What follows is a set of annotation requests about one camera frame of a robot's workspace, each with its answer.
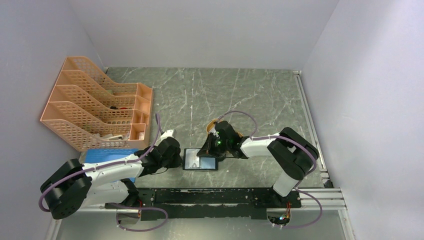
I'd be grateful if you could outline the orange oval tray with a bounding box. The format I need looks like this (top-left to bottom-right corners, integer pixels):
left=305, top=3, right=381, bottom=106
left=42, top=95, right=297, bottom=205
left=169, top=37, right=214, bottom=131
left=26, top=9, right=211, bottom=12
left=206, top=119, right=243, bottom=137

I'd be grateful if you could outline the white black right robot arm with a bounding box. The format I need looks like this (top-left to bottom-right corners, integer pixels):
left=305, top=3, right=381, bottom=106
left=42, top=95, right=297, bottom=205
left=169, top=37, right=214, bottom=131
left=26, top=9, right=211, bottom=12
left=196, top=121, right=319, bottom=207

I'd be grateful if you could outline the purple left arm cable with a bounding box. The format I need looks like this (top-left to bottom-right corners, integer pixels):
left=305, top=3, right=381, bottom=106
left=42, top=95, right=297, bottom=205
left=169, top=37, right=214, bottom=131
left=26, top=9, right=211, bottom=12
left=38, top=113, right=163, bottom=213

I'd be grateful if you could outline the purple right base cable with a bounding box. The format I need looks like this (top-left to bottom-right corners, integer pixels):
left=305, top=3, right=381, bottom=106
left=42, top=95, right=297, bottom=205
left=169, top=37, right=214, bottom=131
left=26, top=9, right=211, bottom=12
left=269, top=187, right=324, bottom=230

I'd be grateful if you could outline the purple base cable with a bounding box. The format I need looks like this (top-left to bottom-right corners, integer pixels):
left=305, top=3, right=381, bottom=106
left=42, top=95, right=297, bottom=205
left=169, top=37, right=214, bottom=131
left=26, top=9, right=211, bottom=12
left=109, top=202, right=169, bottom=233
left=269, top=187, right=324, bottom=230

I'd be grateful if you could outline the black leather card holder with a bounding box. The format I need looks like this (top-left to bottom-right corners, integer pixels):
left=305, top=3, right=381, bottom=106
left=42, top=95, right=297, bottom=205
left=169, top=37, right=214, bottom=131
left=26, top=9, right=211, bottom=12
left=182, top=148, right=219, bottom=171

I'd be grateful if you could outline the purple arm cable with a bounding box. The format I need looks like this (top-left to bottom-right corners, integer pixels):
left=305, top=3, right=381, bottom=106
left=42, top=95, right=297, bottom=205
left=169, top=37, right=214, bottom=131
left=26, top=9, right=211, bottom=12
left=38, top=113, right=163, bottom=213
left=215, top=110, right=319, bottom=186

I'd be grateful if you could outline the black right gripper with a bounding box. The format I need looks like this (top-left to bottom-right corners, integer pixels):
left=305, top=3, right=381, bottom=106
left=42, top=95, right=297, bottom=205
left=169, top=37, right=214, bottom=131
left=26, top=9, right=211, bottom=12
left=196, top=132, right=231, bottom=158

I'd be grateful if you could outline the orange mesh file organizer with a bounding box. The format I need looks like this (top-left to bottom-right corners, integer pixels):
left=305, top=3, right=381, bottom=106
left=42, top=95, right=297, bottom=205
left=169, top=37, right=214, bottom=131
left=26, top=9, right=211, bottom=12
left=40, top=56, right=154, bottom=152

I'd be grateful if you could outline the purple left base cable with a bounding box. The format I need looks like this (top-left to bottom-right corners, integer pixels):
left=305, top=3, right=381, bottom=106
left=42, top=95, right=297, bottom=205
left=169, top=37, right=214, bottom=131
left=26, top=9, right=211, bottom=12
left=109, top=202, right=169, bottom=233

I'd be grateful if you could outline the white VIP card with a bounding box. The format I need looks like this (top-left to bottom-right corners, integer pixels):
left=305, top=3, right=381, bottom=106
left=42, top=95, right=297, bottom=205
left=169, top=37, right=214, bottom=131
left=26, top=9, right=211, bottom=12
left=184, top=148, right=200, bottom=170

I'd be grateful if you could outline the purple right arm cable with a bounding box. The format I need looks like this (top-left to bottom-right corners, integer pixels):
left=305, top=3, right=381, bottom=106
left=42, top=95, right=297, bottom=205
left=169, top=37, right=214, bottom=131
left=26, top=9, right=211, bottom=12
left=215, top=110, right=319, bottom=186

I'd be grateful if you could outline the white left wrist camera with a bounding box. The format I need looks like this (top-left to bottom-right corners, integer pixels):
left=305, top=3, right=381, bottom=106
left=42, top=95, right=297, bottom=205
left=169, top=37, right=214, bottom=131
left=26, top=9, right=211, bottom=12
left=160, top=129, right=175, bottom=140

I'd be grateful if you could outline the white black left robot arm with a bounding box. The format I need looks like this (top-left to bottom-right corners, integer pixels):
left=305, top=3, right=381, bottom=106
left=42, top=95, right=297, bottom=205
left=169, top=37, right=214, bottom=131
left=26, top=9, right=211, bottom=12
left=38, top=137, right=182, bottom=220

